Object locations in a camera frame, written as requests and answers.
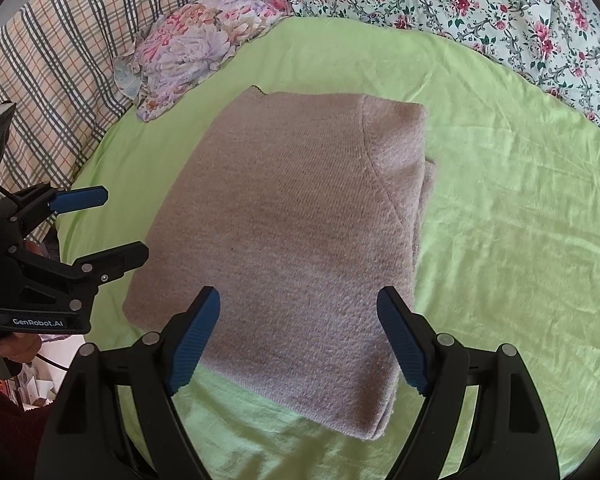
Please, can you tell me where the black cable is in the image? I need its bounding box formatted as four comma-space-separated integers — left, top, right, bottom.
34, 354, 74, 375

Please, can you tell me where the beige knit sweater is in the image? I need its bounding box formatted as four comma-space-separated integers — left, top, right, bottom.
123, 86, 437, 442

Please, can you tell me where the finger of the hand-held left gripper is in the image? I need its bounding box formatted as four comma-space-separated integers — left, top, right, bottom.
7, 241, 150, 311
0, 185, 109, 233

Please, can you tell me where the purple pink floral pillow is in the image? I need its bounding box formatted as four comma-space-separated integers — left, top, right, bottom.
112, 0, 294, 123

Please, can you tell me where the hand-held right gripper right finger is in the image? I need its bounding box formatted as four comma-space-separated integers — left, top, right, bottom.
376, 286, 562, 480

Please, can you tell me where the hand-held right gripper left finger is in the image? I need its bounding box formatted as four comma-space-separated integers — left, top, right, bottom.
34, 286, 221, 480

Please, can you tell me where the plaid striped blanket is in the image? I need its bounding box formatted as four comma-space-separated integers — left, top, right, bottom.
0, 0, 216, 243

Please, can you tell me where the dark red cloth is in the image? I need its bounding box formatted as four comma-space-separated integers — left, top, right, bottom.
0, 382, 48, 480

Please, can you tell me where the person's left hand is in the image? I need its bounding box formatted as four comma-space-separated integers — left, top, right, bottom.
0, 332, 42, 364

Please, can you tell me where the rose print bed sheet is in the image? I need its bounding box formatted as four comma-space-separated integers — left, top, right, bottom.
212, 0, 600, 146

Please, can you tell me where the green bed sheet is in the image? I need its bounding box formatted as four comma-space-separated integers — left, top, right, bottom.
55, 17, 600, 480

